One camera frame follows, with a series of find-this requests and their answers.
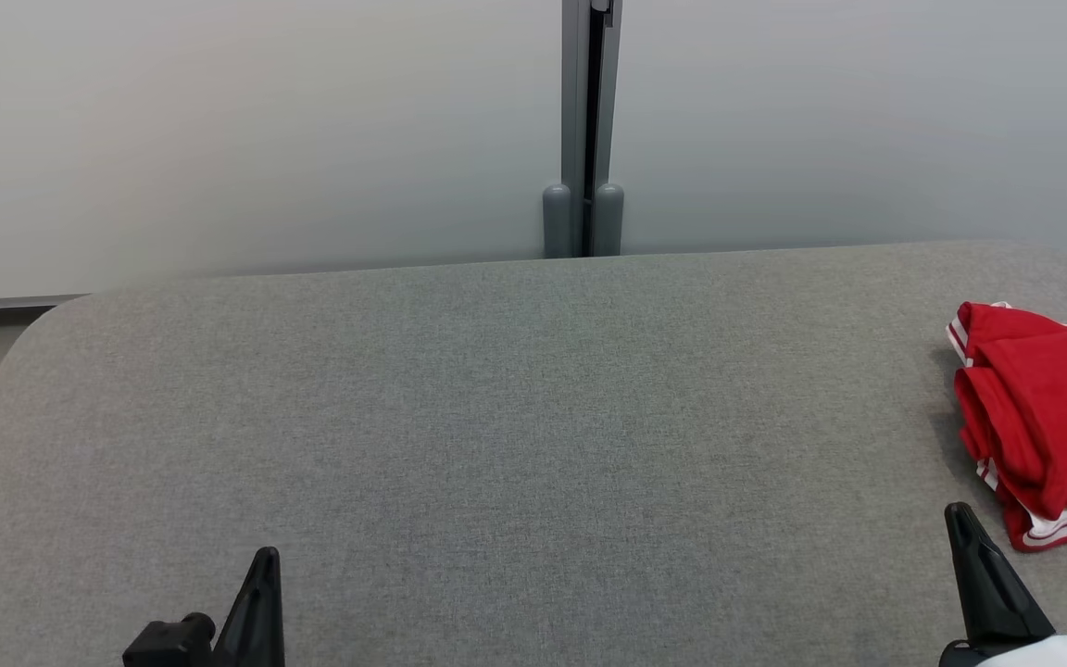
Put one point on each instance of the grey fabric sofa cushion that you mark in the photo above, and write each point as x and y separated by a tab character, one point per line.
496	463

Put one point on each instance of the grey cylindrical post foot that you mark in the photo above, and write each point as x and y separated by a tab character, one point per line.
609	222
558	222

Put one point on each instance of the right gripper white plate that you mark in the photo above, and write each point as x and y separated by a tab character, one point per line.
1043	653

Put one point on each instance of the long grey wall base rail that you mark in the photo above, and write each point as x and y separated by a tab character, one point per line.
6	304

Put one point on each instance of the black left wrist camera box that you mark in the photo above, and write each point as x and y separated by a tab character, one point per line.
168	644

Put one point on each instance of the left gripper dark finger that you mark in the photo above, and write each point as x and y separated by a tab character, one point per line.
260	621

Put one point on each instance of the grey partition post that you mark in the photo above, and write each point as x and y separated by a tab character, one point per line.
575	83

